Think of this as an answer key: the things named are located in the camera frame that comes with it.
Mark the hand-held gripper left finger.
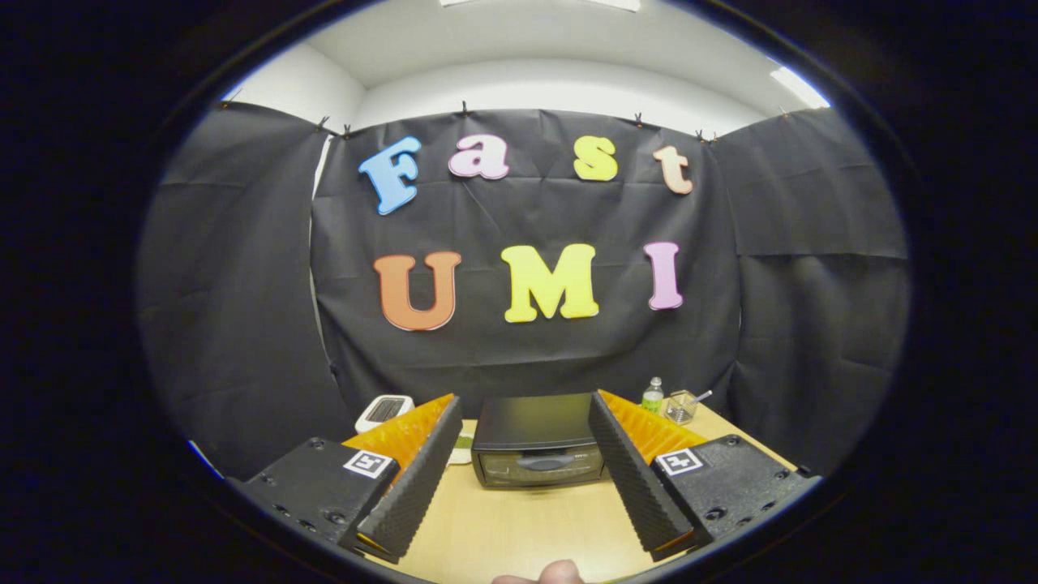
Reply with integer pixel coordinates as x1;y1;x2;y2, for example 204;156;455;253
239;394;465;564

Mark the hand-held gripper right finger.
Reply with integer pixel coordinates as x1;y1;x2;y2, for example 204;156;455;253
588;389;822;563

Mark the black toaster oven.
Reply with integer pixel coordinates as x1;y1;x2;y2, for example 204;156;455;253
471;393;607;489

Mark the white pop-up toaster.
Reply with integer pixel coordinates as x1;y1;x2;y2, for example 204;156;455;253
355;394;416;435

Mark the row of black cloth clips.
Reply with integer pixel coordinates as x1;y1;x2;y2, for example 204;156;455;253
221;88;791;144

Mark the ceiling light panel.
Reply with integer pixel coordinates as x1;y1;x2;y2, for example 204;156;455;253
770;67;830;109
442;0;641;12

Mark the metal wire basket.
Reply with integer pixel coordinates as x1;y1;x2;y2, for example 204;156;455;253
665;389;700;426

